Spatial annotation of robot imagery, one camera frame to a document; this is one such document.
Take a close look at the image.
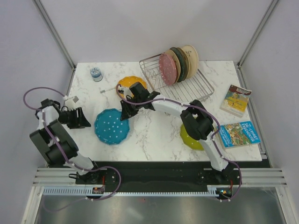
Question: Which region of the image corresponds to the metal wire dish rack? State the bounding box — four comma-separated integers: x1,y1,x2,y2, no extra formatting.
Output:
139,53,215,103

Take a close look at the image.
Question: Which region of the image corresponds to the dark green plate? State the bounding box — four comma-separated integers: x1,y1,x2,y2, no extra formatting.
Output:
170,47,188,83

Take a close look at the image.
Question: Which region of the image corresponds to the white slotted cable duct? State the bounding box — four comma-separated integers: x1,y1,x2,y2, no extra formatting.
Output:
43,185,219,197

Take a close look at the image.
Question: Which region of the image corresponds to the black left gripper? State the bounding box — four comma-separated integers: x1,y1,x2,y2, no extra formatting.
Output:
57,107,91,129

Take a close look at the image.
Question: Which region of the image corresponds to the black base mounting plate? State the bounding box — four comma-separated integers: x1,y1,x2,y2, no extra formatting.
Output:
69,161,240,192

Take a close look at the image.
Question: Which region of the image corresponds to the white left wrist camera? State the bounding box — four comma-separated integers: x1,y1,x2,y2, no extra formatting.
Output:
63,96,78,111

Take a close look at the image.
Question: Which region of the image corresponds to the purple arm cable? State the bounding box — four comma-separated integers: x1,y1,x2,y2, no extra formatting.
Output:
23,87,122,213
116,84,243,201

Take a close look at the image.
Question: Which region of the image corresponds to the small blue lidded jar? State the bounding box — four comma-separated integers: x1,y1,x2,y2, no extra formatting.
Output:
90,67,103,82

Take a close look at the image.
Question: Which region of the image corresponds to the blue polka dot plate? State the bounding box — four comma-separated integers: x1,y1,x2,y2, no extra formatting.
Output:
94,108,130,145

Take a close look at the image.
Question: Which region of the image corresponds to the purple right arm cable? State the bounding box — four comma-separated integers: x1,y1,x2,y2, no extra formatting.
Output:
116,84,243,201

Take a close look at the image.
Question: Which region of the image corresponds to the cream plate at back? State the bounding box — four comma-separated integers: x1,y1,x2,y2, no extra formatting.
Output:
182,45,199,79

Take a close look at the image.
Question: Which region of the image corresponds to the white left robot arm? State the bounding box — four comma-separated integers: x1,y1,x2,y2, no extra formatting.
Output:
29,98,103,183

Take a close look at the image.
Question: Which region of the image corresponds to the yellow brown paperback book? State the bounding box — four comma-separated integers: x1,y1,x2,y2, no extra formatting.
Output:
220,84,252,118

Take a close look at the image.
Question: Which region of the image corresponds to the green polka dot plate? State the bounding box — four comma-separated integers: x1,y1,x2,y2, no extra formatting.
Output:
180,124,204,151

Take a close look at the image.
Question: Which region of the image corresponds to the yellow polka dot plate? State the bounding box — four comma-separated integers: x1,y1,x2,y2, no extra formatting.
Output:
117,76,147,89

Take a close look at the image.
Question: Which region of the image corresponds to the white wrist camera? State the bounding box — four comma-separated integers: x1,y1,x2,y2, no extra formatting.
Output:
63,96,78,111
117,86,134,99

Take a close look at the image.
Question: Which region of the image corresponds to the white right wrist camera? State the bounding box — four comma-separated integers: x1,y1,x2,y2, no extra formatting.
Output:
117,86,134,99

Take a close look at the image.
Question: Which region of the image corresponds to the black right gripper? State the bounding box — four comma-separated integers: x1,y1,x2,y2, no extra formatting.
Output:
121,96,143,120

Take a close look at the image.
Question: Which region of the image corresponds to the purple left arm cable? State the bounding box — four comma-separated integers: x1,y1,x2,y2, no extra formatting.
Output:
23,87,122,213

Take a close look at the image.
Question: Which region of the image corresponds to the pink polka dot plate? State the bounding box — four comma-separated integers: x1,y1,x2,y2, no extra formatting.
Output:
159,53,177,85

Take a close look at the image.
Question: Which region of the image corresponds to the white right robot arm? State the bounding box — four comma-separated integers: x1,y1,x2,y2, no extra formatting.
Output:
116,82,231,184

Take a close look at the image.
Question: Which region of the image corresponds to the blue treehouse paperback book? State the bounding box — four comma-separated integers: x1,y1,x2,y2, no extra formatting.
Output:
218,121,261,149

